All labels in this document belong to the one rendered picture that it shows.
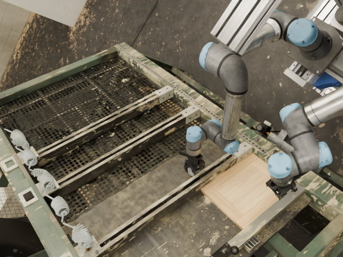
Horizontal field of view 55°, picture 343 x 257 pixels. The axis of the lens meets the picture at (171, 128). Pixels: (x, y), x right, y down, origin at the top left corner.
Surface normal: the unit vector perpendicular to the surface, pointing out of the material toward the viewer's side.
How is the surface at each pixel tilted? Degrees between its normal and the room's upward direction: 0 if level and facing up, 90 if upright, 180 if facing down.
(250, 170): 51
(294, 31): 7
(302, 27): 7
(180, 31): 0
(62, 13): 90
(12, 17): 90
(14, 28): 90
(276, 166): 26
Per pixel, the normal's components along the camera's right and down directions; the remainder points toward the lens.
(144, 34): -0.64, -0.10
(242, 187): -0.04, -0.73
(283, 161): -0.33, -0.40
